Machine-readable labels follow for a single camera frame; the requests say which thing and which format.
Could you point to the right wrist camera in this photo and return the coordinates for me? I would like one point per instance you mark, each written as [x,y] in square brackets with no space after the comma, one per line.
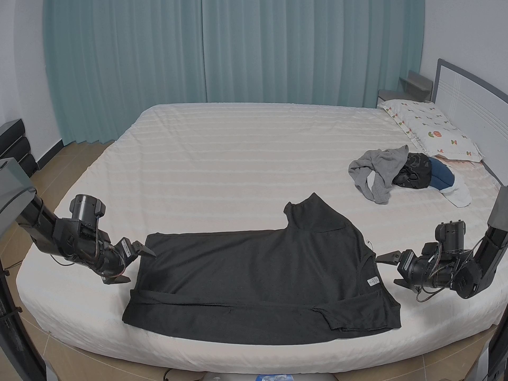
[429,249]

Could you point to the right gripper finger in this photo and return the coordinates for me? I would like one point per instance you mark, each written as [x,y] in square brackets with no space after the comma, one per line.
[405,284]
[393,258]

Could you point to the bed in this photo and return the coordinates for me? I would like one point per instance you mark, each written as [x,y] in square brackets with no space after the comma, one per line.
[246,153]

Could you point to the black chest of drawers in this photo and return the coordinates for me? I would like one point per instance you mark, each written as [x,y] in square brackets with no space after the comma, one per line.
[16,145]

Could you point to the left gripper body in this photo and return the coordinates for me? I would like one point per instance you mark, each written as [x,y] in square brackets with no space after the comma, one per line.
[115,260]

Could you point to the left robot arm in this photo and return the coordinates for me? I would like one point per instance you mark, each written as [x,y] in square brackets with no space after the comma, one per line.
[43,228]

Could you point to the white garment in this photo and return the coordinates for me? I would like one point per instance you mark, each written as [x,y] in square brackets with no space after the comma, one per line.
[458,195]

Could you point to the blue-green curtain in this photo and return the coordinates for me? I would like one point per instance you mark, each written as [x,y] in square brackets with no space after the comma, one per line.
[127,54]
[317,38]

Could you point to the white printed pillow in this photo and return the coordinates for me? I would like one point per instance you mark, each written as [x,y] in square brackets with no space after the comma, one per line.
[432,129]

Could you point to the grey bedside table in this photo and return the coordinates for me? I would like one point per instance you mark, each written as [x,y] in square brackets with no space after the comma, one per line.
[414,82]

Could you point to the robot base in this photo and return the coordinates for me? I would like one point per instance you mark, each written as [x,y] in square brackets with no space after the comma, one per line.
[274,378]

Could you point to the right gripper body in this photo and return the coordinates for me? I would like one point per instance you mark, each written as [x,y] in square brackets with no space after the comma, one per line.
[420,272]

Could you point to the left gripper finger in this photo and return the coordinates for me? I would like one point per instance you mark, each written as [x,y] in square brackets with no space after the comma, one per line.
[117,280]
[141,249]

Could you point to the black printed garment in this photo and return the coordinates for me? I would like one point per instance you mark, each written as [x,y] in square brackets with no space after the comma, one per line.
[414,171]

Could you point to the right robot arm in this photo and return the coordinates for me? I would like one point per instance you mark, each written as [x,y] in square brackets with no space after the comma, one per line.
[484,260]

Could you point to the dark blue garment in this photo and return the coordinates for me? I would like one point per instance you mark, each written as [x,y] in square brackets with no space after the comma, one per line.
[442,173]

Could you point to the black T-shirt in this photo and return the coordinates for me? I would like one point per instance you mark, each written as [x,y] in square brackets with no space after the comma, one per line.
[258,276]

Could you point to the grey garment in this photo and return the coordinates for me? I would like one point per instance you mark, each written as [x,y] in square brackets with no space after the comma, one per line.
[383,165]

